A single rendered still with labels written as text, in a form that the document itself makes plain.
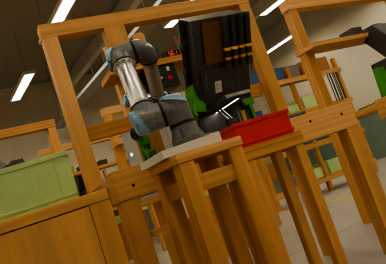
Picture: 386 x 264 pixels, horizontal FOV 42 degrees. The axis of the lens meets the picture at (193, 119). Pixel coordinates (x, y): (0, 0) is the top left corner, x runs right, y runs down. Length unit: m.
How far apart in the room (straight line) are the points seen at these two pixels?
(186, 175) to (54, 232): 0.59
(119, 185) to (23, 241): 0.81
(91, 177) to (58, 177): 1.26
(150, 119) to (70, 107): 1.00
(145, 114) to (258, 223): 0.66
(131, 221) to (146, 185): 0.18
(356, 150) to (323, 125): 0.25
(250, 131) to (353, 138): 0.90
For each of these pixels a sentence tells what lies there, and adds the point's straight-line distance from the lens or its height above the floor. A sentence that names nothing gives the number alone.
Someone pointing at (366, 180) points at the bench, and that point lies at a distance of 3.08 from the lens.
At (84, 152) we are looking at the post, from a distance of 3.04.
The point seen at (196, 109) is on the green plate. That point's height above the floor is 1.12.
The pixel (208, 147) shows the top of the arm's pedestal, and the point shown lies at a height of 0.84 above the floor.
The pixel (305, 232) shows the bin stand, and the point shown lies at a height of 0.32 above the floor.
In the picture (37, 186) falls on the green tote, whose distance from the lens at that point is 1.77.
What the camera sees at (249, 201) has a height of 0.58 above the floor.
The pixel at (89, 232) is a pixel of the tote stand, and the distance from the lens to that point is 1.70.
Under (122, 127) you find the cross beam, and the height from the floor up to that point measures 1.21.
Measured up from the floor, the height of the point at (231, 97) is 1.11.
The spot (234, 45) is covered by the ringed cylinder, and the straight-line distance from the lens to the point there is 2.91.
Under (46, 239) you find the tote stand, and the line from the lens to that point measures 1.71.
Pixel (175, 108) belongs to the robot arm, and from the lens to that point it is 2.19.
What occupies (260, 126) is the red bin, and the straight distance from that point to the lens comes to 2.38.
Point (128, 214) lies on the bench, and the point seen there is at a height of 0.69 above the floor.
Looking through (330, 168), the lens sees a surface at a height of 0.34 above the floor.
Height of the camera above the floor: 0.68
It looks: 8 degrees up
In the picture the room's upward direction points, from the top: 19 degrees counter-clockwise
